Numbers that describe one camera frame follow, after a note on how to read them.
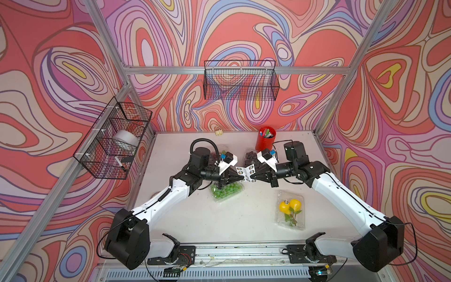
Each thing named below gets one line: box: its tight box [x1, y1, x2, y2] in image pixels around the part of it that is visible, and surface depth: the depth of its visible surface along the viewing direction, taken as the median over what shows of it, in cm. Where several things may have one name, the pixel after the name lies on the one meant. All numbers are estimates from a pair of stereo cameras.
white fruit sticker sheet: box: [235, 163, 257, 184], surface depth 68 cm
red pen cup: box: [254, 125, 277, 152], surface depth 106 cm
